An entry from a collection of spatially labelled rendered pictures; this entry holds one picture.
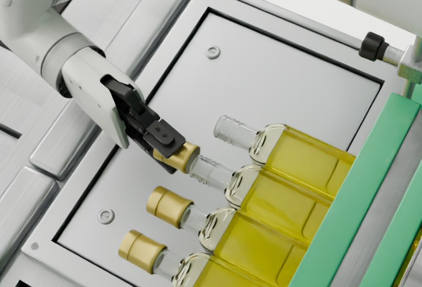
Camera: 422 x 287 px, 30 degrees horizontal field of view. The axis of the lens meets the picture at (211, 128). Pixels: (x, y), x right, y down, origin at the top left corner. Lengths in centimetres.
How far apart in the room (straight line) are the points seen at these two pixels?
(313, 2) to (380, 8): 75
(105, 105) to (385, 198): 33
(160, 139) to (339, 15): 39
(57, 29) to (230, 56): 27
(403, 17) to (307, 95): 68
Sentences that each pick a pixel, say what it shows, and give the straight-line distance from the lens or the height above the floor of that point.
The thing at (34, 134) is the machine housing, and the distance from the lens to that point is 115.
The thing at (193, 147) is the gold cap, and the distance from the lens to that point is 89.
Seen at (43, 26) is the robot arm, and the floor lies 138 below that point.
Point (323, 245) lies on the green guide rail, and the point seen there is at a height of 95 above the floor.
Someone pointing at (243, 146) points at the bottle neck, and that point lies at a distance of 91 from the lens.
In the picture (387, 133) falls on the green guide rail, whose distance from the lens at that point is 78.
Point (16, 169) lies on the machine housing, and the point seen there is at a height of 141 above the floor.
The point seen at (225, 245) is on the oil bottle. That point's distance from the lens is 84.
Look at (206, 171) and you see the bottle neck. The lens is 89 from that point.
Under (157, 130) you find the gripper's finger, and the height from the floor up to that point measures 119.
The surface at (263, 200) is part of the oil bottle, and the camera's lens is 86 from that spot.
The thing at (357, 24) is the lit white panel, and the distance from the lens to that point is 115.
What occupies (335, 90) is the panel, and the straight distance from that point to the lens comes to 110.
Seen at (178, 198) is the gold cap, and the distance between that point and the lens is 88.
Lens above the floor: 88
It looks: 17 degrees up
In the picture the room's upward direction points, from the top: 65 degrees counter-clockwise
